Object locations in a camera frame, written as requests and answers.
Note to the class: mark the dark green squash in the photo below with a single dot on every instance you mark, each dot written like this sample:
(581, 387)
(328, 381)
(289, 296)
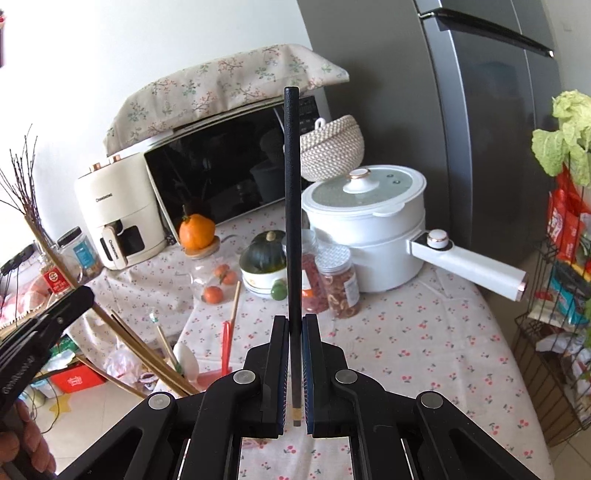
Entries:
(265, 254)

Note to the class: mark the small tangerine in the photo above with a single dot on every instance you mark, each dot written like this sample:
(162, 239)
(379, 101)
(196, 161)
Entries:
(226, 275)
(212, 294)

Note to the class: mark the light wooden chopstick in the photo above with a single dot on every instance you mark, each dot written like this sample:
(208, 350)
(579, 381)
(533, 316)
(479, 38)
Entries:
(167, 346)

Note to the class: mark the person's left hand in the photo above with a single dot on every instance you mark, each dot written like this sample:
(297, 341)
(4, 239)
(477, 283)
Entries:
(23, 443)

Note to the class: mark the white ceramic spoon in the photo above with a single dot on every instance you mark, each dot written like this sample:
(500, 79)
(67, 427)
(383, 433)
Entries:
(187, 357)

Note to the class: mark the green lime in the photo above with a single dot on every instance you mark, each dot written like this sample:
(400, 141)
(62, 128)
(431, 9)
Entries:
(279, 291)

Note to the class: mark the clear jar of dried slices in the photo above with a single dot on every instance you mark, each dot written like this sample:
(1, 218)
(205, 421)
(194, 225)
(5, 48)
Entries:
(339, 286)

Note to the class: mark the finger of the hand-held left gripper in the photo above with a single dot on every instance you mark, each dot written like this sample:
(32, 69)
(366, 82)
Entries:
(69, 309)

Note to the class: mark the black-door microwave oven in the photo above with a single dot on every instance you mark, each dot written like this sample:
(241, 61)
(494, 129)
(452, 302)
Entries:
(207, 175)

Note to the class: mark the grey refrigerator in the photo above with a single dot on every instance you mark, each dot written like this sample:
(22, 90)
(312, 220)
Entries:
(415, 92)

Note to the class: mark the floral cloth cover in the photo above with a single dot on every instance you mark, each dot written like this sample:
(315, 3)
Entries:
(207, 87)

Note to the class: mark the blue label clear jar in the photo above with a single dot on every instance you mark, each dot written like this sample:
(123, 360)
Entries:
(83, 254)

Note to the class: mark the black chopstick with gold band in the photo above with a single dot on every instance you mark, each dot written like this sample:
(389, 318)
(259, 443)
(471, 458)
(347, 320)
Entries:
(292, 184)

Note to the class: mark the bundle of dried branches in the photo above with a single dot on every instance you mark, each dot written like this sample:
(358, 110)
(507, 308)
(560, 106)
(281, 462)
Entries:
(46, 249)

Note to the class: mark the cherry print tablecloth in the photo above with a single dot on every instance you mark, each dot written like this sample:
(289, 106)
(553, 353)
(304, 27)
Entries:
(415, 346)

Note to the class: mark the red label clear jar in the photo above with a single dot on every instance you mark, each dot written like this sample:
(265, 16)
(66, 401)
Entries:
(55, 281)

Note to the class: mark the leafy green cabbage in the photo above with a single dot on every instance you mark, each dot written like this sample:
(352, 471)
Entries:
(568, 134)

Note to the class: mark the pile of snack packets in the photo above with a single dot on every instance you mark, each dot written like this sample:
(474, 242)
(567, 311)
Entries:
(561, 221)

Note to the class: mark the clear jar of red dried fruit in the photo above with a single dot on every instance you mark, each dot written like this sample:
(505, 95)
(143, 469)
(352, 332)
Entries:
(311, 277)

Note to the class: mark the red box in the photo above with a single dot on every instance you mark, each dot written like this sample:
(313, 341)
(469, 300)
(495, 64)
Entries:
(76, 381)

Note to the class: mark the large orange fruit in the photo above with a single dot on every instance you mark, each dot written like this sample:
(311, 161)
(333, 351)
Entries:
(196, 233)

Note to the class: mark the pink perforated utensil holder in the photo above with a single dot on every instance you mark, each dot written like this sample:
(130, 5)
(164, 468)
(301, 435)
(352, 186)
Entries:
(210, 382)

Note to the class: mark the clear glass jar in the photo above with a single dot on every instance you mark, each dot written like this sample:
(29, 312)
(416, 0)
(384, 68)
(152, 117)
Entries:
(203, 277)

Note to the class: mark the pinkish plastic bag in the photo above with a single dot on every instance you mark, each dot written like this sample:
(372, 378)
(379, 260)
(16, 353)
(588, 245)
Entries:
(122, 369)

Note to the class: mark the cream air fryer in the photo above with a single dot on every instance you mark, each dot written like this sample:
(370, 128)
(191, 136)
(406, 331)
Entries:
(106, 198)

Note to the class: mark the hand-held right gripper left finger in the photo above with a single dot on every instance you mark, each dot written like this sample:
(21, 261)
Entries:
(279, 369)

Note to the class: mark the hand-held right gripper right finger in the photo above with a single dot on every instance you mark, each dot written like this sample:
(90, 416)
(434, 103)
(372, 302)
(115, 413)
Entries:
(308, 369)

